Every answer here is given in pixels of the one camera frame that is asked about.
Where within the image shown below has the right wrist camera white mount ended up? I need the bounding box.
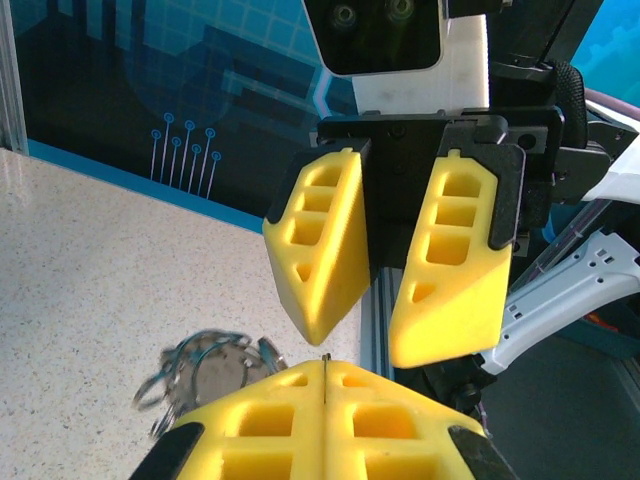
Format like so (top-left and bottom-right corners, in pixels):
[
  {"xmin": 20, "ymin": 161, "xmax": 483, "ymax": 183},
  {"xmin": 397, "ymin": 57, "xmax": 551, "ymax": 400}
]
[{"xmin": 303, "ymin": 0, "xmax": 492, "ymax": 115}]

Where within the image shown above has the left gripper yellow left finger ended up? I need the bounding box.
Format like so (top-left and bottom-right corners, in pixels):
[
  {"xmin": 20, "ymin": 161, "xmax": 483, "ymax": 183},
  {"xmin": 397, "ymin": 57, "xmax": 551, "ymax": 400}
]
[{"xmin": 128, "ymin": 359, "xmax": 327, "ymax": 480}]

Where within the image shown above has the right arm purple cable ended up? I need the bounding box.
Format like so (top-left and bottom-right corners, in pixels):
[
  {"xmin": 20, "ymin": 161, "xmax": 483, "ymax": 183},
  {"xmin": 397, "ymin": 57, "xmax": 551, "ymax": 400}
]
[{"xmin": 584, "ymin": 88, "xmax": 640, "ymax": 121}]

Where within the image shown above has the aluminium mounting rail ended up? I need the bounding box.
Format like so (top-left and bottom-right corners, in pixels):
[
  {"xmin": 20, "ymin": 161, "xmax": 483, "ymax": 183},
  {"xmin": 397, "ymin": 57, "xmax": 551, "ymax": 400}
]
[{"xmin": 358, "ymin": 267, "xmax": 399, "ymax": 381}]

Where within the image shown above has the strap with metal keyrings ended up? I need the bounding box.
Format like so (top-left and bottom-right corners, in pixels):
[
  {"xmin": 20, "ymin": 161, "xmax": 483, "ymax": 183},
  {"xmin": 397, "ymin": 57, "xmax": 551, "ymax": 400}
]
[{"xmin": 132, "ymin": 327, "xmax": 332, "ymax": 441}]

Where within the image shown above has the aluminium frame post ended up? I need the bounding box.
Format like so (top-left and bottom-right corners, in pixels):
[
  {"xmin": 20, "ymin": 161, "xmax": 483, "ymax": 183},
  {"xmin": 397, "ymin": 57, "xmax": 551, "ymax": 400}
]
[{"xmin": 0, "ymin": 0, "xmax": 30, "ymax": 155}]

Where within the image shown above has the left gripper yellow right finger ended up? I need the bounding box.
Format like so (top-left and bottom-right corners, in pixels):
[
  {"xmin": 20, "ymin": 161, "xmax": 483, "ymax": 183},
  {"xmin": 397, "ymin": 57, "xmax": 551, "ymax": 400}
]
[{"xmin": 324, "ymin": 359, "xmax": 522, "ymax": 480}]

